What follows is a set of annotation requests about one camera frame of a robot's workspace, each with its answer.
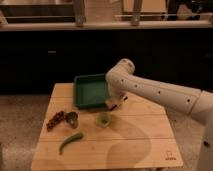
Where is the red grape bunch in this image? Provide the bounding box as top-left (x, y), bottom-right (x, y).
top-left (46, 111), bottom-right (65, 131)

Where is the long counter ledge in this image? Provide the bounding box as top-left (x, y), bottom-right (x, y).
top-left (0, 20), bottom-right (213, 31)

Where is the green plastic tray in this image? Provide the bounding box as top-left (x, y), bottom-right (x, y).
top-left (73, 74), bottom-right (109, 109)

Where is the metal measuring cup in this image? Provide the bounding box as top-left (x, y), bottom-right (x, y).
top-left (65, 112), bottom-right (78, 129)

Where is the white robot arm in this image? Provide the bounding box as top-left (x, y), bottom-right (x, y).
top-left (105, 58), bottom-right (213, 171)

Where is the green chili pepper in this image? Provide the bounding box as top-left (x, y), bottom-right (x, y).
top-left (59, 132), bottom-right (84, 155)

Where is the wooden table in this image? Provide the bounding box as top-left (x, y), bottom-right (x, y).
top-left (31, 93), bottom-right (183, 171)

